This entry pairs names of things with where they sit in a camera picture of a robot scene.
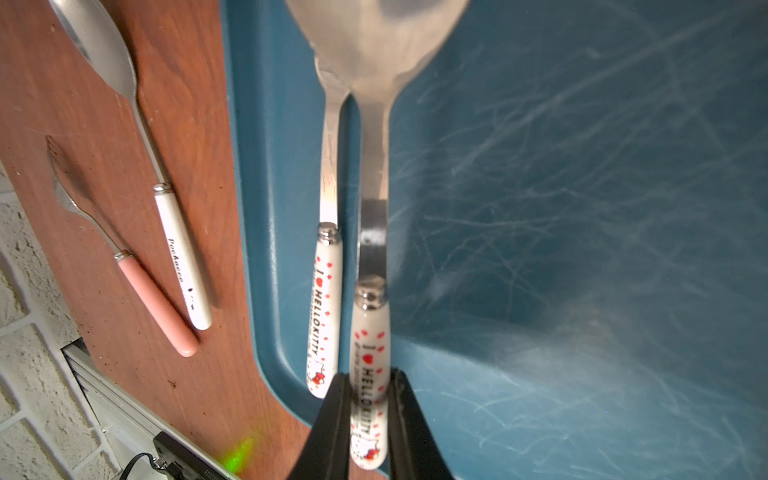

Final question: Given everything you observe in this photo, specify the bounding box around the fork with plain pink handle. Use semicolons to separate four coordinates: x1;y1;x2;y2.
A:
45;135;199;358

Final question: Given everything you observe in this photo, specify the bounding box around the aluminium front rail frame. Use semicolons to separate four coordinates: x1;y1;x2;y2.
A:
62;340;237;479

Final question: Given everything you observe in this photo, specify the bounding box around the fork with Hello Kitty handle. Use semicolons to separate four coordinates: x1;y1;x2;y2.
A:
306;57;350;399

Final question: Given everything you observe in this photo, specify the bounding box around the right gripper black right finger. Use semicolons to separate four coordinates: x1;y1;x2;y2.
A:
387;368;454;480

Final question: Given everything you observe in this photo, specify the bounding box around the spoon with Hello Kitty handle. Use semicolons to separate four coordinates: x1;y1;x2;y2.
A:
288;1;467;470

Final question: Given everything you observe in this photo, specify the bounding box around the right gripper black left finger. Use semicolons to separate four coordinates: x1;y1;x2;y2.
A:
287;373;352;480

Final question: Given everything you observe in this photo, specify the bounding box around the spoon with white Pochacco handle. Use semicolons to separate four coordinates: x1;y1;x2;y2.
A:
47;0;214;332

